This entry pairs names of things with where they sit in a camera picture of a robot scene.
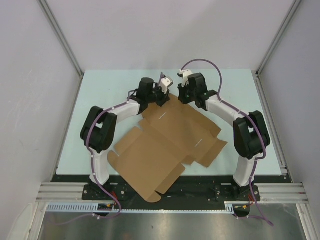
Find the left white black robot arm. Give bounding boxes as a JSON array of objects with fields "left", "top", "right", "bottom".
[{"left": 80, "top": 74, "right": 174, "bottom": 200}]

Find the grey slotted cable duct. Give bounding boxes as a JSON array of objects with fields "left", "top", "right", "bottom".
[{"left": 46, "top": 202, "right": 249, "bottom": 214}]

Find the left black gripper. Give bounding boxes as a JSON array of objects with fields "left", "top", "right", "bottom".
[{"left": 146, "top": 83, "right": 171, "bottom": 108}]

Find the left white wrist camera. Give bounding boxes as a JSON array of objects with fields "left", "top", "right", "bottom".
[{"left": 159, "top": 76, "right": 174, "bottom": 95}]

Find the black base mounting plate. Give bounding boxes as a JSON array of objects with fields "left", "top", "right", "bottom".
[{"left": 51, "top": 174, "right": 292, "bottom": 194}]

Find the right aluminium frame post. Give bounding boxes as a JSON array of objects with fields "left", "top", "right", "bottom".
[{"left": 254, "top": 0, "right": 303, "bottom": 76}]

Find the brown cardboard box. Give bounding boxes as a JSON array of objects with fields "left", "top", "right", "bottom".
[{"left": 107, "top": 94, "right": 227, "bottom": 203}]

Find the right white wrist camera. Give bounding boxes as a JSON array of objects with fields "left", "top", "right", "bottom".
[{"left": 177, "top": 69, "right": 193, "bottom": 86}]

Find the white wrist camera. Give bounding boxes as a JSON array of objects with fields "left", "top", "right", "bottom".
[
  {"left": 177, "top": 69, "right": 193, "bottom": 86},
  {"left": 159, "top": 76, "right": 174, "bottom": 95}
]

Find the aluminium front rail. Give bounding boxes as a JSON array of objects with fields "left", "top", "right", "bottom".
[{"left": 36, "top": 182, "right": 309, "bottom": 204}]

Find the aluminium frame post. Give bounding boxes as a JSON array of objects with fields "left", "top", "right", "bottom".
[
  {"left": 37, "top": 0, "right": 84, "bottom": 79},
  {"left": 254, "top": 0, "right": 303, "bottom": 76}
]

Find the left aluminium frame post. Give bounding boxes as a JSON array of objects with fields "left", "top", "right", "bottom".
[{"left": 37, "top": 0, "right": 84, "bottom": 79}]

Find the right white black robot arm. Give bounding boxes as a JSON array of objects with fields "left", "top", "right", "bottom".
[{"left": 177, "top": 70, "right": 271, "bottom": 201}]

